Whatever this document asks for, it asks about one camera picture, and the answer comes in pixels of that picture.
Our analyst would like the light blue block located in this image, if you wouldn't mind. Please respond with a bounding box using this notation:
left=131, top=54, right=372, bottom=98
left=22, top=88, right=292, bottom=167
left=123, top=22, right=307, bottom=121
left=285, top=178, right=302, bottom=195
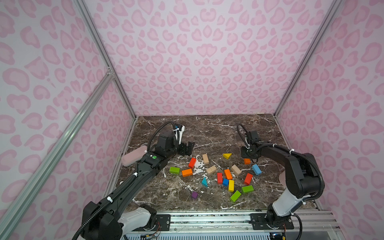
left=252, top=164, right=262, bottom=176

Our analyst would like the natural wood block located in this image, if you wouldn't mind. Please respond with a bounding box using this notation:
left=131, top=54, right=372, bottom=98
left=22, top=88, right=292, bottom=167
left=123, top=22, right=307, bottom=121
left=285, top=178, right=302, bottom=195
left=202, top=154, right=209, bottom=165
left=231, top=165, right=242, bottom=176
left=206, top=166, right=217, bottom=175

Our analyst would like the yellow triangle block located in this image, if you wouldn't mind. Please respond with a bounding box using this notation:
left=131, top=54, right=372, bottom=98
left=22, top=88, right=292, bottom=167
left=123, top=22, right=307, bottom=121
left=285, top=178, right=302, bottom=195
left=223, top=153, right=232, bottom=160

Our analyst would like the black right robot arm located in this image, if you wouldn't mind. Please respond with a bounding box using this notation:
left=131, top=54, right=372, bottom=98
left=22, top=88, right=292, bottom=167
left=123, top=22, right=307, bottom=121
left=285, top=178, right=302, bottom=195
left=236, top=124, right=325, bottom=229

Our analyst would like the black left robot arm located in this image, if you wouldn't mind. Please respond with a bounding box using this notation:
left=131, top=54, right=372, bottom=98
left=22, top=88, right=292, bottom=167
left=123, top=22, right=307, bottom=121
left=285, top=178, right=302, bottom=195
left=73, top=121, right=195, bottom=240

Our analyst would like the green block lower left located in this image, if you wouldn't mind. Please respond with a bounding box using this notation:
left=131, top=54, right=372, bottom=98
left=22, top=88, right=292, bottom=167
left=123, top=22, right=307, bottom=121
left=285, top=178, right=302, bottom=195
left=170, top=167, right=181, bottom=175

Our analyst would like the green block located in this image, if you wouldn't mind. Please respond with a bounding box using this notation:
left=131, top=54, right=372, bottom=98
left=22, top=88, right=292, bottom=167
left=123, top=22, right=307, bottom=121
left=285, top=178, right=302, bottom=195
left=242, top=185, right=254, bottom=194
left=230, top=191, right=242, bottom=203
left=170, top=167, right=181, bottom=175

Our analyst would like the pink pencil case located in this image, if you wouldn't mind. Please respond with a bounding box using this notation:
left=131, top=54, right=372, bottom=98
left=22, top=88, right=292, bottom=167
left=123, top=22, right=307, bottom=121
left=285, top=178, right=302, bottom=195
left=121, top=145, right=148, bottom=167

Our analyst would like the green block right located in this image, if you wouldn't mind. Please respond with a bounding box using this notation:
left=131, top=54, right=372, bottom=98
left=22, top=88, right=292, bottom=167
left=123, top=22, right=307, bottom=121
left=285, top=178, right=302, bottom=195
left=242, top=185, right=254, bottom=194

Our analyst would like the yellow block centre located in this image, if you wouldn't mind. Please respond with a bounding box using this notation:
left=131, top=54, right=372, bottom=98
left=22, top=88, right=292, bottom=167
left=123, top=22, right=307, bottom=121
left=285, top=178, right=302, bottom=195
left=228, top=180, right=235, bottom=193

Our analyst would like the pink pencil cup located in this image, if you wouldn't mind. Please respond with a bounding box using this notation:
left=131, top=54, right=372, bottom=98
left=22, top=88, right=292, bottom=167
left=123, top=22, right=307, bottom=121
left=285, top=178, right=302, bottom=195
left=279, top=171, right=287, bottom=188

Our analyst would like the teal triangle block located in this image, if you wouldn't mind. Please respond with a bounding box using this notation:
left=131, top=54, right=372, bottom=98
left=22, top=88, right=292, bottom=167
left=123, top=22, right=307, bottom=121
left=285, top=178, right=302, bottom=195
left=202, top=178, right=208, bottom=187

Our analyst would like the blue cube block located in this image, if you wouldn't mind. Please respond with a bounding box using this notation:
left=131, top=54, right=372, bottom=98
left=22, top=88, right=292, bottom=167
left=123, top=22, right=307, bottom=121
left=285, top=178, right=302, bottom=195
left=222, top=179, right=229, bottom=187

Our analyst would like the purple cube block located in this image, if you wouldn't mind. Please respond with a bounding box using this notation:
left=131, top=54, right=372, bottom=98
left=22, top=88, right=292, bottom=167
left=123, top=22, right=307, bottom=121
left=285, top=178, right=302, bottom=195
left=191, top=192, right=198, bottom=200

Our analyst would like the green block bottom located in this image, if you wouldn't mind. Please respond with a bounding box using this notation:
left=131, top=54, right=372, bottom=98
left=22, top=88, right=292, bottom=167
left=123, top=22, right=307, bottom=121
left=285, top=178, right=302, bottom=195
left=230, top=191, right=242, bottom=203

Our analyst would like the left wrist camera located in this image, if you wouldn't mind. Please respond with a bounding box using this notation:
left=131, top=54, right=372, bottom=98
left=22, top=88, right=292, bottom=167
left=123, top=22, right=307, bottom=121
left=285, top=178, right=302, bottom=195
left=174, top=124, right=185, bottom=145

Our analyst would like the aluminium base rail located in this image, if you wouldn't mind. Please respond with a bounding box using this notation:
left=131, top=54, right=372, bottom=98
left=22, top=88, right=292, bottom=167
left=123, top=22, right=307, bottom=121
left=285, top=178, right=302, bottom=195
left=80, top=209, right=346, bottom=240

